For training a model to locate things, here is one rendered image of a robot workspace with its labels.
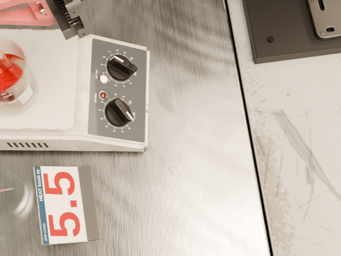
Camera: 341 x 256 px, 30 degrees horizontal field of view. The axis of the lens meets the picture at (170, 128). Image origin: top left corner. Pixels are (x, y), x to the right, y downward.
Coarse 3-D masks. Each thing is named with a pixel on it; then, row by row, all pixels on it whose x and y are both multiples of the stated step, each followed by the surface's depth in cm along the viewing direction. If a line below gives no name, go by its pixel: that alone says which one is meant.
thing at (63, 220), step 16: (48, 176) 74; (64, 176) 75; (48, 192) 73; (64, 192) 74; (48, 208) 72; (64, 208) 74; (48, 224) 72; (64, 224) 73; (80, 224) 74; (64, 240) 72
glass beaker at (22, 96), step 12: (0, 36) 64; (0, 48) 66; (12, 48) 66; (24, 60) 63; (24, 72) 63; (24, 84) 65; (36, 84) 69; (0, 96) 63; (12, 96) 64; (24, 96) 66; (36, 96) 69; (0, 108) 67; (12, 108) 67; (24, 108) 69
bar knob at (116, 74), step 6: (114, 60) 73; (120, 60) 74; (126, 60) 74; (108, 66) 74; (114, 66) 74; (120, 66) 74; (126, 66) 74; (132, 66) 74; (114, 72) 75; (120, 72) 75; (126, 72) 75; (132, 72) 74; (114, 78) 75; (120, 78) 75; (126, 78) 75
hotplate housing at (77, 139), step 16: (80, 48) 74; (144, 48) 78; (80, 64) 73; (80, 80) 73; (80, 96) 72; (80, 112) 72; (80, 128) 71; (0, 144) 74; (16, 144) 74; (32, 144) 73; (48, 144) 73; (64, 144) 73; (80, 144) 73; (96, 144) 73; (112, 144) 73; (128, 144) 74; (144, 144) 75
